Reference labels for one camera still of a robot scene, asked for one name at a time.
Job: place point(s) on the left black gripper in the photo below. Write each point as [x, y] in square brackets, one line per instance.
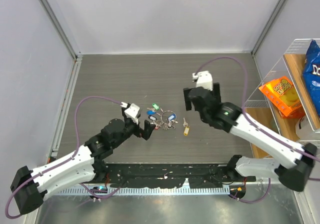
[145, 132]

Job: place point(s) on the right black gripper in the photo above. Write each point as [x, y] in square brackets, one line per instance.
[216, 93]

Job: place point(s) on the keyring with tagged keys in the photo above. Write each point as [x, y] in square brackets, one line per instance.
[162, 118]

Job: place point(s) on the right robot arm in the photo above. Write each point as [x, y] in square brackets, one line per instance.
[291, 162]

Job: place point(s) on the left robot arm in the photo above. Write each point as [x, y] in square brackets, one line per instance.
[32, 187]

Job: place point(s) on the key with yellow tag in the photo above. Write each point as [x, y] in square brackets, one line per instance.
[186, 127]

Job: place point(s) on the orange Scrub Daddy box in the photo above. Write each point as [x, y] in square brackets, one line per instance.
[283, 95]

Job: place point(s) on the blue chip bag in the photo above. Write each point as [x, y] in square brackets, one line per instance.
[311, 74]

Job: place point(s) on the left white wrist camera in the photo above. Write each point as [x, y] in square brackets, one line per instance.
[133, 112]

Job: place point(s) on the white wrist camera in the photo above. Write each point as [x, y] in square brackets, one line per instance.
[203, 79]
[133, 112]

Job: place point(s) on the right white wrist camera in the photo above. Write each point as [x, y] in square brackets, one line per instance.
[203, 79]

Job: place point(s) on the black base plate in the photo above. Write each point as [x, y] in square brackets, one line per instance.
[170, 175]

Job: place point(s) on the wire shelf rack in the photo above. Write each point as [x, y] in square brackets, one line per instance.
[291, 64]

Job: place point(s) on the white slotted cable duct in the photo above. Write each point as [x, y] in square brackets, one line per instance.
[79, 190]

